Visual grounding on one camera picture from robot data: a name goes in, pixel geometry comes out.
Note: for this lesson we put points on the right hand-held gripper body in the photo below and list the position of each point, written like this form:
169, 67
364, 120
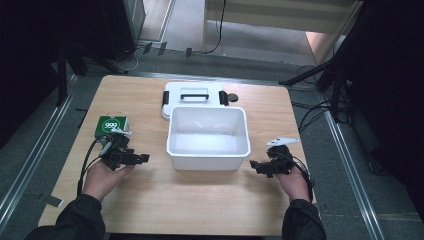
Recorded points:
280, 160

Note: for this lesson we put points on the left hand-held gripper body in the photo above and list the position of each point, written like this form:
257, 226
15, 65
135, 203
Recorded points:
116, 151

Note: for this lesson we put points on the person's right hand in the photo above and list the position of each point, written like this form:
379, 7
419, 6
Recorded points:
295, 185

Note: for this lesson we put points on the person's left hand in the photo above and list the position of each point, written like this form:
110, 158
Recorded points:
101, 180

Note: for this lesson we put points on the green printed box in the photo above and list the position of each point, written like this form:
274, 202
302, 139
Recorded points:
110, 125

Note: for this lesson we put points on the white plastic storage box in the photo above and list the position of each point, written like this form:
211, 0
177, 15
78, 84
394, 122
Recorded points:
208, 143

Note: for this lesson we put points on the dark round disc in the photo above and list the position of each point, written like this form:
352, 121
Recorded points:
233, 97

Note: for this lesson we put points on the grey tape strip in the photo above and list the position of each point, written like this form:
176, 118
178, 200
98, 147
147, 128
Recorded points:
53, 201

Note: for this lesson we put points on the black tripod stand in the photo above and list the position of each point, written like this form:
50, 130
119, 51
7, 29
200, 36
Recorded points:
333, 71

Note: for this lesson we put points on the black tape piece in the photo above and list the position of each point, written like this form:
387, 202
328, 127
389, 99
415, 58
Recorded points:
147, 47
162, 48
189, 52

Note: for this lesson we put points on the dark cabinet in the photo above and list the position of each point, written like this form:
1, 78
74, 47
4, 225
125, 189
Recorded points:
130, 23

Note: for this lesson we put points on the light wooden furniture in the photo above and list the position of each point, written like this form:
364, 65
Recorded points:
283, 16

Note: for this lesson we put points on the metal floor rail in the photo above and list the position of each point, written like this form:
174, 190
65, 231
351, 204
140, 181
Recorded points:
353, 173
33, 156

